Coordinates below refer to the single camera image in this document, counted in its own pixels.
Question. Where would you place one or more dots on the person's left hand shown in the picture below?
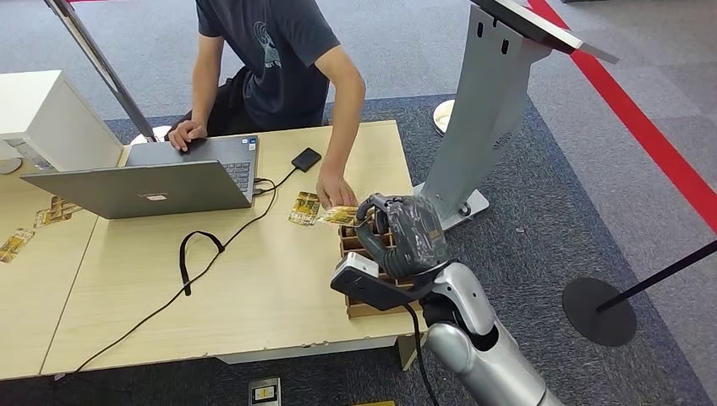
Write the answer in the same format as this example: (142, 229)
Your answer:
(335, 190)

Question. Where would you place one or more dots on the person's right hand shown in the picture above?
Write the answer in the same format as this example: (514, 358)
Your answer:
(186, 134)

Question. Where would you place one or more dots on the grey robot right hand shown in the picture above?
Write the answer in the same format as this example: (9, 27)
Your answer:
(414, 235)

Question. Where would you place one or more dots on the gold patterned card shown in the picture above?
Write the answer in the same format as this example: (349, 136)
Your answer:
(14, 245)
(305, 210)
(339, 216)
(55, 212)

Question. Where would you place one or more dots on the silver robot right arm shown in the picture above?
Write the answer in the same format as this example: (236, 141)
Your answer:
(493, 364)

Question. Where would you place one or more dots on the person's left forearm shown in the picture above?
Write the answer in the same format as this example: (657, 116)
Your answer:
(346, 123)

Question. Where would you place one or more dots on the person's right forearm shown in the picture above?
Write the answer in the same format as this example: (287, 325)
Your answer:
(203, 95)

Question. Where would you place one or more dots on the black card reader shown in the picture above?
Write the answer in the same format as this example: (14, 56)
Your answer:
(306, 159)

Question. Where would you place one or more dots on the brown divided card box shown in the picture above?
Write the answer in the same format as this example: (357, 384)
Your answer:
(350, 244)

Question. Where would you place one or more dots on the person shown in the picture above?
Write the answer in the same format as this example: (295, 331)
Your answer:
(285, 61)

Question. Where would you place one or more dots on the white pole base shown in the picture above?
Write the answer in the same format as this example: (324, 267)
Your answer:
(159, 133)

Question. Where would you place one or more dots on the grey laptop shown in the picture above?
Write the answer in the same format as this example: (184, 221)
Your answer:
(140, 188)

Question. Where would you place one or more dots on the grey metal pole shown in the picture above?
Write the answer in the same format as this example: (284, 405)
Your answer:
(98, 64)

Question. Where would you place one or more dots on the wooden table leg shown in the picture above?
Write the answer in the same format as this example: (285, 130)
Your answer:
(409, 352)

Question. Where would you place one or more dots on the dark grey carpet mat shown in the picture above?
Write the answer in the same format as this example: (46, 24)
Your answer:
(532, 235)

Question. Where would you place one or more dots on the white round floor base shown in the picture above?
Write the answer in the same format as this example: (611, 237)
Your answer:
(442, 115)

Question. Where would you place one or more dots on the white box device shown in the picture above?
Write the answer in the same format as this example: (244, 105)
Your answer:
(61, 120)

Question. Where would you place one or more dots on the grey kiosk stand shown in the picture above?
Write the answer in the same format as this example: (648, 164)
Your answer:
(482, 117)

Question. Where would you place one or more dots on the yellow flat object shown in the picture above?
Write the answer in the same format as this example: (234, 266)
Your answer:
(372, 403)

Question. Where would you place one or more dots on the grey round disc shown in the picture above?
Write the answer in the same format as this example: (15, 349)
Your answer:
(9, 165)

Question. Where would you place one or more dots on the black stanchion base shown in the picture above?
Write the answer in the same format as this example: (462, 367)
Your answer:
(594, 319)

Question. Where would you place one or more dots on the metal floor socket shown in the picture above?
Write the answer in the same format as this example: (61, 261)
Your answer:
(264, 392)

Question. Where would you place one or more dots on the black stanchion pole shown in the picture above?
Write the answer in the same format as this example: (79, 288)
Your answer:
(661, 274)

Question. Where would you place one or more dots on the black wrist camera pale box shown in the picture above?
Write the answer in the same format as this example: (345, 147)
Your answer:
(364, 283)

